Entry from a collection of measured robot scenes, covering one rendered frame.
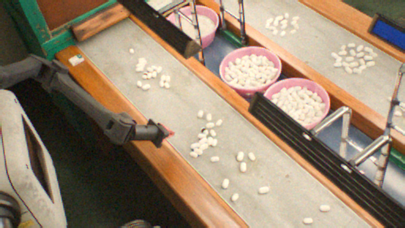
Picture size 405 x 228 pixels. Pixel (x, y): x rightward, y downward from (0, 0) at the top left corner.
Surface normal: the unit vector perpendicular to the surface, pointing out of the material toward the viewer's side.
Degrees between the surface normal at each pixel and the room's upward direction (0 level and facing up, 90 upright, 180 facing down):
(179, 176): 0
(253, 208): 0
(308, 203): 0
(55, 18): 90
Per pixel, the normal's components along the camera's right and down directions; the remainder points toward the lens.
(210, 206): -0.13, -0.66
